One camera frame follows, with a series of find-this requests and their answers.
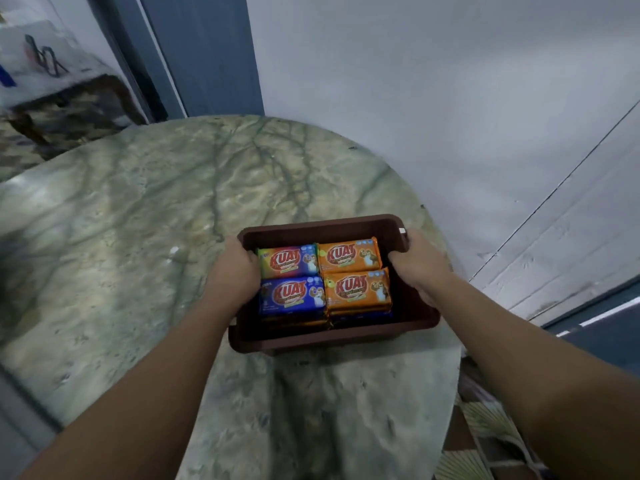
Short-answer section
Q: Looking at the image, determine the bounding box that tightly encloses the person's right hand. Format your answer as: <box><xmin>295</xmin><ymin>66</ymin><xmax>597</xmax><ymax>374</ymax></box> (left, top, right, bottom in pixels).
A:
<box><xmin>387</xmin><ymin>228</ymin><xmax>454</xmax><ymax>308</ymax></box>

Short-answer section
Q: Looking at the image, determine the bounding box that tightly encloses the person's left hand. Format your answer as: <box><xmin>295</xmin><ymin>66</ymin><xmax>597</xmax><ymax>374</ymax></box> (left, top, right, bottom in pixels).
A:
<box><xmin>205</xmin><ymin>237</ymin><xmax>262</xmax><ymax>320</ymax></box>

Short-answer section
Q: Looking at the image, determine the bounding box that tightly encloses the brown plastic tray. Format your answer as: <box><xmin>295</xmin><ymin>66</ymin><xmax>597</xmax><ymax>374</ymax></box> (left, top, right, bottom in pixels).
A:
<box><xmin>228</xmin><ymin>214</ymin><xmax>442</xmax><ymax>355</ymax></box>

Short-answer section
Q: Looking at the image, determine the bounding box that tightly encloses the person's left forearm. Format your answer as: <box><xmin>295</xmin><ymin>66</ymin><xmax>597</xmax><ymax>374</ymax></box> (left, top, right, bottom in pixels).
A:
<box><xmin>17</xmin><ymin>295</ymin><xmax>242</xmax><ymax>480</ymax></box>

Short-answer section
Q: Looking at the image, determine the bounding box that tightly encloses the person's right forearm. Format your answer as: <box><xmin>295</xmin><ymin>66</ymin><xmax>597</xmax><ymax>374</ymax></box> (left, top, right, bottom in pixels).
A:
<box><xmin>427</xmin><ymin>274</ymin><xmax>640</xmax><ymax>480</ymax></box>

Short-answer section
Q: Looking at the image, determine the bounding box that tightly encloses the orange soap packet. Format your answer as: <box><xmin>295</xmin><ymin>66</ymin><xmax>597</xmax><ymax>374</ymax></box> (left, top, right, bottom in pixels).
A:
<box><xmin>323</xmin><ymin>268</ymin><xmax>393</xmax><ymax>315</ymax></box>
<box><xmin>317</xmin><ymin>237</ymin><xmax>383</xmax><ymax>274</ymax></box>

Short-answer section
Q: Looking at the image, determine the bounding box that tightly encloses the blue soap packet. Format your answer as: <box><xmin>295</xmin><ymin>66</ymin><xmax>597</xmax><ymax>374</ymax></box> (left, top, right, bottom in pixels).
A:
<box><xmin>258</xmin><ymin>276</ymin><xmax>327</xmax><ymax>316</ymax></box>

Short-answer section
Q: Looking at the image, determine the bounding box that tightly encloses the blue door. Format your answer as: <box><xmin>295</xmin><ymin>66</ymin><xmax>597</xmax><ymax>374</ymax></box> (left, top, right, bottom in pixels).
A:
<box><xmin>85</xmin><ymin>0</ymin><xmax>265</xmax><ymax>123</ymax></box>

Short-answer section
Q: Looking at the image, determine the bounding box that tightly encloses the dark blue panel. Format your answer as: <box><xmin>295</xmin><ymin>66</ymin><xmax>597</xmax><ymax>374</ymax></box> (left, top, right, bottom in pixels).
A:
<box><xmin>542</xmin><ymin>277</ymin><xmax>640</xmax><ymax>378</ymax></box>

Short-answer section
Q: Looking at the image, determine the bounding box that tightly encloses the wooden bench with white top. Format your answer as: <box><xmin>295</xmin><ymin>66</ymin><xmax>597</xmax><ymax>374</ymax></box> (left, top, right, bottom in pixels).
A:
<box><xmin>0</xmin><ymin>20</ymin><xmax>147</xmax><ymax>160</ymax></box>

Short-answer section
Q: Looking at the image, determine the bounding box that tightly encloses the thin black wall cable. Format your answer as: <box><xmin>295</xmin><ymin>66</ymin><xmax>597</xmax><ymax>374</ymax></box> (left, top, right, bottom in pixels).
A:
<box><xmin>469</xmin><ymin>101</ymin><xmax>640</xmax><ymax>282</ymax></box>

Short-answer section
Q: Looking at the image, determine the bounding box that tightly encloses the black wire object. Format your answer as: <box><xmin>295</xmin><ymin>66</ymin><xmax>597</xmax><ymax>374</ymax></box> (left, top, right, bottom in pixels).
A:
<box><xmin>24</xmin><ymin>34</ymin><xmax>70</xmax><ymax>78</ymax></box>

